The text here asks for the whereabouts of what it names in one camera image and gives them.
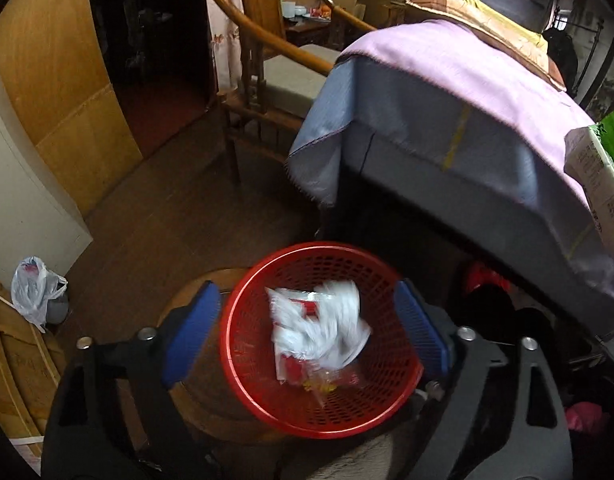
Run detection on white plastic bag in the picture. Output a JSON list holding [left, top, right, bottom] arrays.
[[266, 281, 372, 386], [11, 257, 69, 332]]

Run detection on green white snack packet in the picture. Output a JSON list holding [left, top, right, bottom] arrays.
[[564, 110, 614, 253]]

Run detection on round wooden tray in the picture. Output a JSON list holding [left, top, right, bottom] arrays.
[[158, 268, 286, 445]]

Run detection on white plastic bag on floor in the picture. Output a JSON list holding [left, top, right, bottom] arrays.
[[11, 257, 69, 332]]

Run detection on red plastic waste basket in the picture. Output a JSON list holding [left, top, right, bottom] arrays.
[[219, 242, 423, 439]]

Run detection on wooden armchair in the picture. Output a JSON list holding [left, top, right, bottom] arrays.
[[211, 0, 374, 184]]

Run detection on yellow cloth covered chair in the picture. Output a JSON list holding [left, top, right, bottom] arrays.
[[464, 0, 548, 56]]

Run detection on pink floral curtain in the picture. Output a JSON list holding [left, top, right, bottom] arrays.
[[206, 0, 243, 91]]

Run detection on brown gold pillow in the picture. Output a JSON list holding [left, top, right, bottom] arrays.
[[405, 0, 566, 91]]

